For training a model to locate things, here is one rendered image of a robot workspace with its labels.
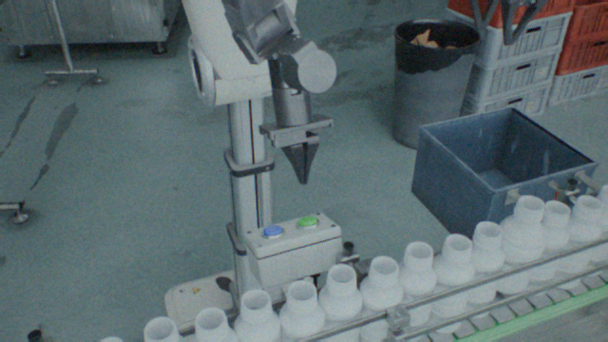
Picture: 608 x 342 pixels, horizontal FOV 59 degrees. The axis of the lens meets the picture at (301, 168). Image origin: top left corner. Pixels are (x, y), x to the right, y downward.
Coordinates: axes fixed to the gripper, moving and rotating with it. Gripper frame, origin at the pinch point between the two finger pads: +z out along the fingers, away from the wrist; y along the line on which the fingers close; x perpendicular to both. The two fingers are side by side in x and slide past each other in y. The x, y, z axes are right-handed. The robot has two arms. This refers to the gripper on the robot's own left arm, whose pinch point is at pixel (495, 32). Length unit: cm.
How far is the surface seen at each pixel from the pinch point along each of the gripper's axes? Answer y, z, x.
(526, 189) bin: 14, 47, -32
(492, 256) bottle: -16.8, 26.8, 7.1
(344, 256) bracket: -5.3, 30.9, 25.2
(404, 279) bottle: -15.6, 27.5, 21.0
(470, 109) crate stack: 165, 124, -141
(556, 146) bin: 27, 48, -52
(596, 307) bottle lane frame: -20, 44, -16
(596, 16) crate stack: 173, 81, -229
